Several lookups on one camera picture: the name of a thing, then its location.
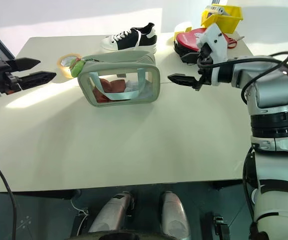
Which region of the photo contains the silver left robot leg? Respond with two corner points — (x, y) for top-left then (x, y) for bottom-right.
(87, 190), (135, 234)

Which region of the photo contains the green tag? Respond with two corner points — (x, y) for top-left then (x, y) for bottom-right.
(69, 58), (86, 78)

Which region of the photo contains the silver right robot leg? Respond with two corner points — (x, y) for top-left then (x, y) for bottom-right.
(158, 190), (192, 240)

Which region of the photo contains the black table leg bracket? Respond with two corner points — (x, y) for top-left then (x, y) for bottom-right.
(71, 209), (90, 236)
(204, 211), (231, 240)

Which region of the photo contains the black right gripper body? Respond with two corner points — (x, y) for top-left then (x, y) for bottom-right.
(193, 42), (214, 92)

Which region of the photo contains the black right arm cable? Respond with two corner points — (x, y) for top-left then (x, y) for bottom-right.
(198, 51), (288, 106)

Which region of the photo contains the small yellow bin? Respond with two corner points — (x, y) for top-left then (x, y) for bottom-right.
(174, 24), (193, 41)

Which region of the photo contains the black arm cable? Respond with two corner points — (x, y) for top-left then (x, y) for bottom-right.
(0, 149), (18, 240)
(198, 51), (288, 106)

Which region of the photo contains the red and black round case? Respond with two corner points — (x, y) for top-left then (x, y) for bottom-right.
(172, 27), (238, 64)

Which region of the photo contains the dark red cloth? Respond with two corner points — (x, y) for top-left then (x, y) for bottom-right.
(93, 78), (127, 104)

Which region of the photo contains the yellow plastic bin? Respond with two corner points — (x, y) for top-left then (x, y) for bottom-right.
(200, 3), (244, 35)

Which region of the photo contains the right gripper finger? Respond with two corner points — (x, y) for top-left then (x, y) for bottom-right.
(167, 73), (200, 88)
(180, 52), (200, 67)

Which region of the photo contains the white cable under table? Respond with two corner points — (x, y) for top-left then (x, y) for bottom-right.
(70, 199), (89, 227)

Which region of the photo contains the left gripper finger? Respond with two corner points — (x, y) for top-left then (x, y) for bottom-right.
(8, 57), (41, 73)
(15, 71), (57, 91)

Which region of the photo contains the clear green-trimmed toiletry bag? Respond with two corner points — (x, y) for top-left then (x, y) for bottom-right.
(77, 50), (161, 109)

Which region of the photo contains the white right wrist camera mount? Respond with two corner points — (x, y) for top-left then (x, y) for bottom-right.
(196, 23), (229, 87)

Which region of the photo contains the silver robot leg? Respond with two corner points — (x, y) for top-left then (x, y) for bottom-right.
(87, 190), (135, 234)
(158, 190), (192, 240)

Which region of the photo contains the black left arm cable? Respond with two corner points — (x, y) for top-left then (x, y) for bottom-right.
(0, 149), (18, 240)

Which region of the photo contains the grey box in bin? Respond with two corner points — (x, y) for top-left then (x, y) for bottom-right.
(204, 4), (232, 20)

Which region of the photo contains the beige tape roll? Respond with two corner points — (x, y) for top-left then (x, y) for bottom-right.
(56, 52), (82, 79)

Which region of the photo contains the dark rounded robot torso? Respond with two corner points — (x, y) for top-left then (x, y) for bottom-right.
(76, 230), (177, 240)

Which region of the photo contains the black and white sneaker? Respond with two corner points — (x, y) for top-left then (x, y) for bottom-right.
(100, 22), (158, 55)

